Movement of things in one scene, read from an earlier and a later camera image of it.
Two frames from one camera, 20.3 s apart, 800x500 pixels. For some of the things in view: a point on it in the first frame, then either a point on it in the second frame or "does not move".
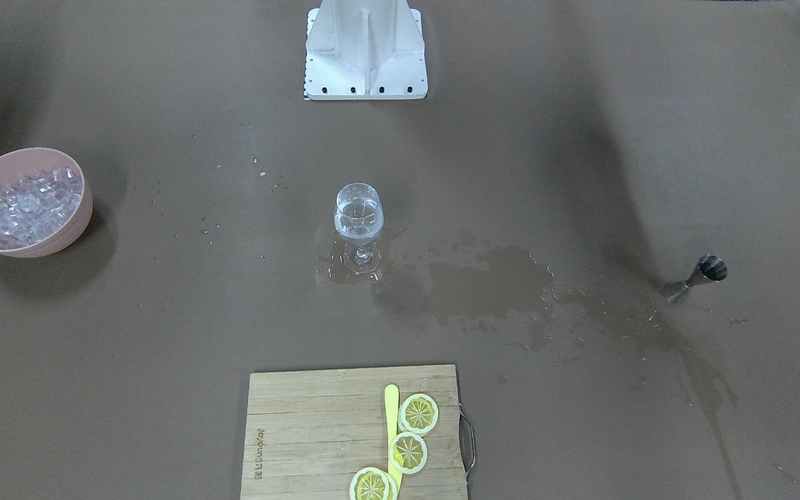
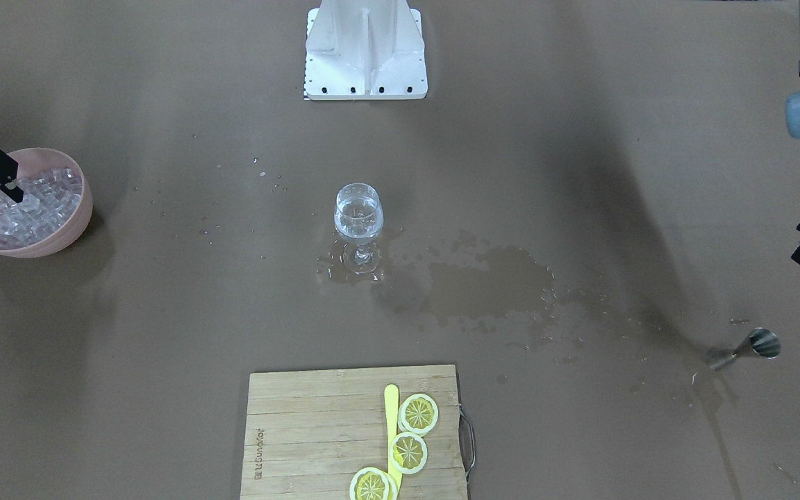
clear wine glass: [359, 214] does not move
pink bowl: [26, 203] does not move
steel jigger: [709, 269] to [762, 341]
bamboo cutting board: [307, 432] does not move
